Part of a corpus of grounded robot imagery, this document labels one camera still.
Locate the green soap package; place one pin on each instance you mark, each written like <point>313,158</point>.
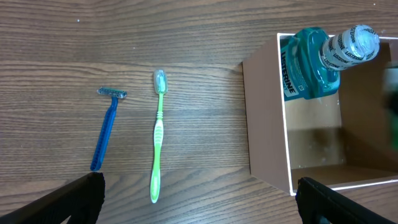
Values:
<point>390,89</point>

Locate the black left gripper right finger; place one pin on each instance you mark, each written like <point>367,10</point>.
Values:
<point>318,204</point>

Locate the blue disposable razor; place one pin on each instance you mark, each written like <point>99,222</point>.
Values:
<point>107,125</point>

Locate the white cardboard box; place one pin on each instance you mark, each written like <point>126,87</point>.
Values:
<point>343,141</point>

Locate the blue mouthwash bottle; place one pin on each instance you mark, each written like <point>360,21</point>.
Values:
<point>311,62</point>

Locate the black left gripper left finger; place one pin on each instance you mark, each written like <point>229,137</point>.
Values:
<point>79,201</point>

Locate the green toothbrush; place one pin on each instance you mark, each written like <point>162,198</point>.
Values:
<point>161,88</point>

